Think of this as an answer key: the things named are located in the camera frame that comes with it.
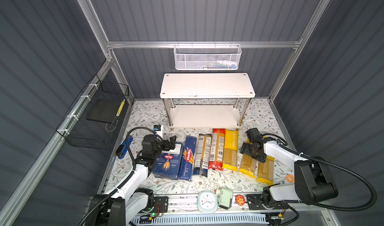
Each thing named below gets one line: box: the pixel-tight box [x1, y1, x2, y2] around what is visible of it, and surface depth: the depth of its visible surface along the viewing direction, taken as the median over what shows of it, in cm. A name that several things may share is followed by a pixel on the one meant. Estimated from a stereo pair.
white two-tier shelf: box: [159, 73, 256, 128], surface depth 99 cm
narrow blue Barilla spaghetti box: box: [178, 135, 198, 181], surface depth 87 cm
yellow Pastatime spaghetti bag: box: [222, 129, 239, 172], surface depth 92 cm
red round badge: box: [235, 194, 245, 206], surface depth 77 cm
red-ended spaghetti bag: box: [208, 128, 226, 171], surface depth 92 cm
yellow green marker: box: [116, 98, 126, 117], surface depth 81 cm
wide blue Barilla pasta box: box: [152, 143, 184, 180], surface depth 82 cm
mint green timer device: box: [217, 187, 234, 210], surface depth 72 cm
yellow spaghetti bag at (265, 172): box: [256, 155, 275, 186], surface depth 83 cm
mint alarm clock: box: [197, 190, 218, 214], surface depth 74 cm
